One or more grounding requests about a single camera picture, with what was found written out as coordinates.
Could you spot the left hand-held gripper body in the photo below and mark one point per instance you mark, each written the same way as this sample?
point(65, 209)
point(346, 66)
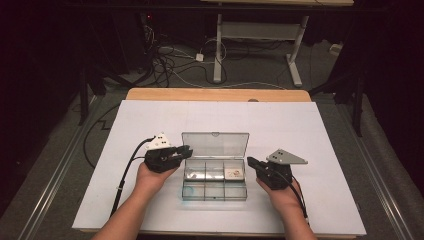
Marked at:
point(160, 156)

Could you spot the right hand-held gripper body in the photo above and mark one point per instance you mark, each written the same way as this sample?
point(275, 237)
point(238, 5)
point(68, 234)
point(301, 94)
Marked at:
point(276, 170)

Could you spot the clear plastic compartment box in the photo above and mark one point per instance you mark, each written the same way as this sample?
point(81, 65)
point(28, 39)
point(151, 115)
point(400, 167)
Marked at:
point(215, 166)

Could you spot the person's left hand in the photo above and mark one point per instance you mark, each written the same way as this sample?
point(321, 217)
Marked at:
point(153, 181)

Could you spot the person's right hand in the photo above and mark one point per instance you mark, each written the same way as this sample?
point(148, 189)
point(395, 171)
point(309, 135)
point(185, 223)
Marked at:
point(283, 198)

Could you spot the small white printed card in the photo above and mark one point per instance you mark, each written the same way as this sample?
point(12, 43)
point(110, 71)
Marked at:
point(233, 173)

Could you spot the white table cover sheet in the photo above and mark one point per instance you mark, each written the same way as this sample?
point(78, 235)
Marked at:
point(216, 116)

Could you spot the wooden table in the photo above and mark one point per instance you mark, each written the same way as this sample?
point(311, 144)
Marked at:
point(216, 94)

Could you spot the white power adapter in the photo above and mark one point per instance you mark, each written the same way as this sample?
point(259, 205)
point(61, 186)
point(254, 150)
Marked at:
point(199, 57)

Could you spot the black metal stand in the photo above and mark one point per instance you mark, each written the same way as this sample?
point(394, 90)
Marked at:
point(85, 96)
point(353, 100)

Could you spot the small white box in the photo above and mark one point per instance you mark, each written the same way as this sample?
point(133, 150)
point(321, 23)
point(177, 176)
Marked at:
point(335, 49)

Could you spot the metal floor rail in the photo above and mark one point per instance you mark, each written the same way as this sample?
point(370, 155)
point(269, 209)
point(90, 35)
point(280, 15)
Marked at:
point(56, 173)
point(376, 173)

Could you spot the white metal desk frame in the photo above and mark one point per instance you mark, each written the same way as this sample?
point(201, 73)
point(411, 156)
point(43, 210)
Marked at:
point(260, 33)

